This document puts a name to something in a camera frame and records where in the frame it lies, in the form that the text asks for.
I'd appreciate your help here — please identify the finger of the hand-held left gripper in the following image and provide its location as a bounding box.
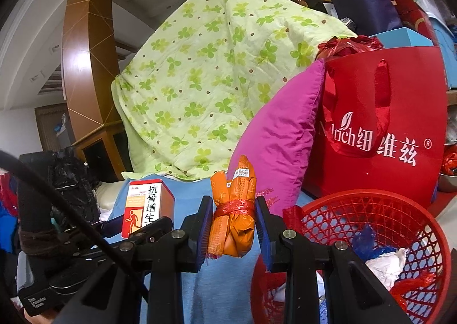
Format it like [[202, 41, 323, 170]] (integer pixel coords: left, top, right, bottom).
[[129, 216, 174, 243], [93, 219, 126, 238]]

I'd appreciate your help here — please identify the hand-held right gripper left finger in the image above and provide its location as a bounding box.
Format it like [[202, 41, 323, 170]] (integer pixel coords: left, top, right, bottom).
[[57, 195, 215, 324]]

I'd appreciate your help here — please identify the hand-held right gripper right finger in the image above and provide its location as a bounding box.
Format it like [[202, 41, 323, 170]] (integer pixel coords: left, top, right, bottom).
[[254, 196, 415, 324]]

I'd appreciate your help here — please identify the red and white medicine box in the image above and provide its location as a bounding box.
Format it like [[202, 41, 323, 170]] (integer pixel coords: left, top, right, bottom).
[[121, 179, 176, 239]]

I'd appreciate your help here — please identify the orange packet with red string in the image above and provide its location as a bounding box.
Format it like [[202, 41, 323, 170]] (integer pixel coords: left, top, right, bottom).
[[207, 155, 282, 258]]

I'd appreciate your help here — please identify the blue wrapper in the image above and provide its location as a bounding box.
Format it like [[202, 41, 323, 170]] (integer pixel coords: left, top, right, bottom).
[[352, 224, 397, 262]]

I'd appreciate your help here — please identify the red plastic basket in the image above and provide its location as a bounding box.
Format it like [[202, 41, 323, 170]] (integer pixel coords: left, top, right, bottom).
[[250, 189, 452, 324]]

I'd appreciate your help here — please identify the cream pillow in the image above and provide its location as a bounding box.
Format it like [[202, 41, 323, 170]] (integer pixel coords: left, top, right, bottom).
[[95, 181, 124, 221]]

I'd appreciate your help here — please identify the red cloth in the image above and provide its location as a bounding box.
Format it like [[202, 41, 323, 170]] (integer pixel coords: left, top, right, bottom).
[[0, 172, 18, 217]]

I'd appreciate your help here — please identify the blue cloth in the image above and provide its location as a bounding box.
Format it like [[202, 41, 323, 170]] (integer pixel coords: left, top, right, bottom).
[[0, 210, 18, 255]]

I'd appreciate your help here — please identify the black plastic bag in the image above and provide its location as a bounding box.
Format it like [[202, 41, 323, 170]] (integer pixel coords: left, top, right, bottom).
[[50, 147, 101, 232]]

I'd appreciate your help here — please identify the blue towel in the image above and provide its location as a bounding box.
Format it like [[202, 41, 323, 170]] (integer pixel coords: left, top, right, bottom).
[[107, 175, 322, 324]]

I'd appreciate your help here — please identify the brown lattice door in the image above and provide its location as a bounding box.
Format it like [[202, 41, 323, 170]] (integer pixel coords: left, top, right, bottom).
[[35, 103, 74, 153]]

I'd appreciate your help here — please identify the wooden cabinet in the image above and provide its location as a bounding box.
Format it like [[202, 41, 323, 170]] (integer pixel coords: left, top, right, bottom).
[[71, 120, 134, 183]]

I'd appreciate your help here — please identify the magenta pillow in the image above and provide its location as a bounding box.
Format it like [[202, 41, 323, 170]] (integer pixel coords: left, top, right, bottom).
[[227, 59, 326, 199]]

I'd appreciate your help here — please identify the green clover print quilt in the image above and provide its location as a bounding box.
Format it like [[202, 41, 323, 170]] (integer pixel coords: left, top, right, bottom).
[[111, 0, 358, 182]]

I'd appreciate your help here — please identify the wooden pillar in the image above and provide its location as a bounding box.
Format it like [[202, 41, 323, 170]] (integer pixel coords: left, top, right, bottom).
[[61, 0, 124, 142]]

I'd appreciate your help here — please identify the red paper bag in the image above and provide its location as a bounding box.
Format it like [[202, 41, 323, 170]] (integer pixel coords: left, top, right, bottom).
[[303, 46, 452, 217]]

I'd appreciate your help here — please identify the metal bowl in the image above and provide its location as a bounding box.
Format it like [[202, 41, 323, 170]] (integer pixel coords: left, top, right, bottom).
[[437, 172, 457, 193]]

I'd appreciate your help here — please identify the orange red plastic bag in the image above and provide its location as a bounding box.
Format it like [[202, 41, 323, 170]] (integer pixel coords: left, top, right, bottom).
[[443, 145, 457, 176]]

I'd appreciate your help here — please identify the light blue box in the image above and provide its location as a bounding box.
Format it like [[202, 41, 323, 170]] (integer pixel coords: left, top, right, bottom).
[[368, 27, 452, 91]]

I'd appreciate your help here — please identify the red gift box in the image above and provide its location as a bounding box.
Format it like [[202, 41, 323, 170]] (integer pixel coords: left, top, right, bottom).
[[387, 0, 440, 46]]

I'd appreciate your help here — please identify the black cable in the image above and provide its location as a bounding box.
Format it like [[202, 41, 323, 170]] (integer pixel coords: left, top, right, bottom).
[[0, 148, 147, 289]]

